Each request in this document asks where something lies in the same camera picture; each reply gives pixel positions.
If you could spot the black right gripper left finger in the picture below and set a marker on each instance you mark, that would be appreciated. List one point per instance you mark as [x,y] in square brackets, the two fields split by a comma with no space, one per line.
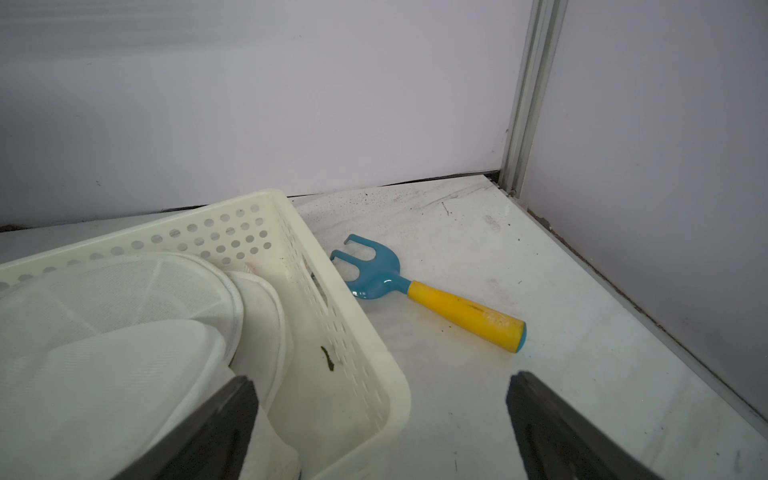
[209,444]

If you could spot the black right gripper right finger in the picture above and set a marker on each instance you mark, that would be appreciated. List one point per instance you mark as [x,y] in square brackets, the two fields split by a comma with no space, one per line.
[556,442]

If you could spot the cream perforated plastic basket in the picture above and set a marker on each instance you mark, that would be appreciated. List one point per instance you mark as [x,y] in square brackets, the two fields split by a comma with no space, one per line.
[344,401]

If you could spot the blue yellow garden fork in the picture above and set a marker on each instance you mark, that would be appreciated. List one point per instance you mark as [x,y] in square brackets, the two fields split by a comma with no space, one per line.
[380,276]

